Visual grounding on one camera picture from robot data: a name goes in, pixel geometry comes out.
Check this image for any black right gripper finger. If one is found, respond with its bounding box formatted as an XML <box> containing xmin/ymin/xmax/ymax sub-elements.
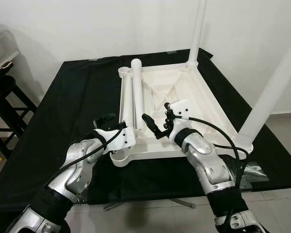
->
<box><xmin>142</xmin><ymin>114</ymin><xmax>161</xmax><ymax>134</ymax></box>

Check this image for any white plastic table leg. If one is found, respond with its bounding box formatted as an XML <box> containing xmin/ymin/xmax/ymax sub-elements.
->
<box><xmin>120</xmin><ymin>75</ymin><xmax>135</xmax><ymax>126</ymax></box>
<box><xmin>186</xmin><ymin>0</ymin><xmax>208</xmax><ymax>68</ymax></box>
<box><xmin>130</xmin><ymin>58</ymin><xmax>146</xmax><ymax>134</ymax></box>
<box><xmin>235</xmin><ymin>32</ymin><xmax>291</xmax><ymax>153</ymax></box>

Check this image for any white plastic children table top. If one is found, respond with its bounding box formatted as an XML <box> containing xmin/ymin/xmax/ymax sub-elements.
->
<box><xmin>109</xmin><ymin>62</ymin><xmax>255</xmax><ymax>168</ymax></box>

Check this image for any black tablecloth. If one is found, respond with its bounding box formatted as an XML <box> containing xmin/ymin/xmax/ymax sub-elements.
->
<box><xmin>0</xmin><ymin>49</ymin><xmax>291</xmax><ymax>212</ymax></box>

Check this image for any clear adhesive tape strip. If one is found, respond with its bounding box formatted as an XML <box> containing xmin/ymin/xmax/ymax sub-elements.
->
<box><xmin>252</xmin><ymin>164</ymin><xmax>271</xmax><ymax>191</ymax></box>
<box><xmin>238</xmin><ymin>163</ymin><xmax>259</xmax><ymax>187</ymax></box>

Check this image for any black round stool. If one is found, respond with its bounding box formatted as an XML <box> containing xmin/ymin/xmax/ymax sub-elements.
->
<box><xmin>0</xmin><ymin>75</ymin><xmax>38</xmax><ymax>158</ymax></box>

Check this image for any clear plastic storage box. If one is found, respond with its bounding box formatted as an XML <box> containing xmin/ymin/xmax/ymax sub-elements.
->
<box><xmin>0</xmin><ymin>29</ymin><xmax>20</xmax><ymax>76</ymax></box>

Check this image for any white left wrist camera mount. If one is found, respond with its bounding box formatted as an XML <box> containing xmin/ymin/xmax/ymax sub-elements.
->
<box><xmin>95</xmin><ymin>125</ymin><xmax>136</xmax><ymax>151</ymax></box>

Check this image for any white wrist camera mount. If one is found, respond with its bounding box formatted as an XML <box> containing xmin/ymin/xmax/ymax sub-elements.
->
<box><xmin>165</xmin><ymin>100</ymin><xmax>191</xmax><ymax>146</ymax></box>
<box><xmin>95</xmin><ymin>125</ymin><xmax>136</xmax><ymax>151</ymax></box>

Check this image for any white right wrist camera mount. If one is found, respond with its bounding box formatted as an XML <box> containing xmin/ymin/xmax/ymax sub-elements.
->
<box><xmin>165</xmin><ymin>100</ymin><xmax>191</xmax><ymax>146</ymax></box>

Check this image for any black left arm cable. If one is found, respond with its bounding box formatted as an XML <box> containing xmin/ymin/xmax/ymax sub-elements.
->
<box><xmin>48</xmin><ymin>127</ymin><xmax>127</xmax><ymax>183</ymax></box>

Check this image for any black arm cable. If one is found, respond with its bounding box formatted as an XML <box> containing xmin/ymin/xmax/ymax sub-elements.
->
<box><xmin>177</xmin><ymin>116</ymin><xmax>250</xmax><ymax>195</ymax></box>
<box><xmin>48</xmin><ymin>127</ymin><xmax>127</xmax><ymax>183</ymax></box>

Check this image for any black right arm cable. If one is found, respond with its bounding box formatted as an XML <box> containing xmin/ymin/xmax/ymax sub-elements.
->
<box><xmin>177</xmin><ymin>116</ymin><xmax>250</xmax><ymax>195</ymax></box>

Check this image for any grey metal folding table frame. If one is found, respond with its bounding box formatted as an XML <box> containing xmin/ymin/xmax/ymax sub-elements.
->
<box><xmin>103</xmin><ymin>197</ymin><xmax>197</xmax><ymax>211</ymax></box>

